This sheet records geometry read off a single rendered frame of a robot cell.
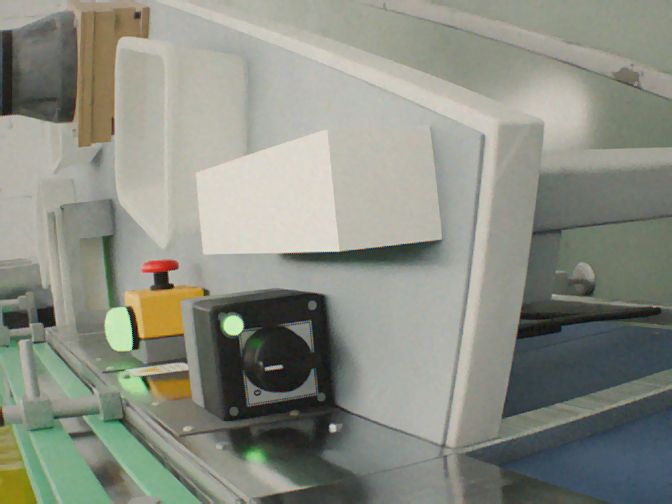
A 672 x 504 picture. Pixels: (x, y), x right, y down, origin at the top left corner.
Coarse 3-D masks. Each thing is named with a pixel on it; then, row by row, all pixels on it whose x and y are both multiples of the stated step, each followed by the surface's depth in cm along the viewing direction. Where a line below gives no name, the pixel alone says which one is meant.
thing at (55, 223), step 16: (48, 208) 139; (48, 224) 143; (64, 224) 130; (48, 240) 144; (64, 240) 130; (64, 256) 129; (64, 272) 129; (64, 288) 129; (64, 304) 145; (64, 320) 145
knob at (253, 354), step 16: (256, 336) 59; (272, 336) 58; (288, 336) 59; (256, 352) 58; (272, 352) 58; (288, 352) 59; (304, 352) 59; (256, 368) 57; (272, 368) 57; (288, 368) 57; (304, 368) 58; (256, 384) 59; (272, 384) 58; (288, 384) 59
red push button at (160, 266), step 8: (144, 264) 88; (152, 264) 88; (160, 264) 88; (168, 264) 88; (176, 264) 89; (144, 272) 88; (152, 272) 88; (160, 272) 89; (160, 280) 89; (168, 280) 89
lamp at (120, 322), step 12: (108, 312) 87; (120, 312) 87; (132, 312) 87; (108, 324) 86; (120, 324) 86; (132, 324) 86; (108, 336) 87; (120, 336) 86; (132, 336) 86; (120, 348) 86; (132, 348) 87
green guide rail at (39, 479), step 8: (8, 400) 117; (16, 424) 101; (16, 432) 98; (24, 432) 97; (24, 440) 93; (24, 448) 89; (32, 448) 89; (24, 456) 87; (32, 456) 86; (32, 464) 83; (40, 464) 83; (32, 472) 80; (40, 472) 80; (32, 480) 79; (40, 480) 77; (40, 488) 74; (48, 488) 74; (40, 496) 72; (48, 496) 72
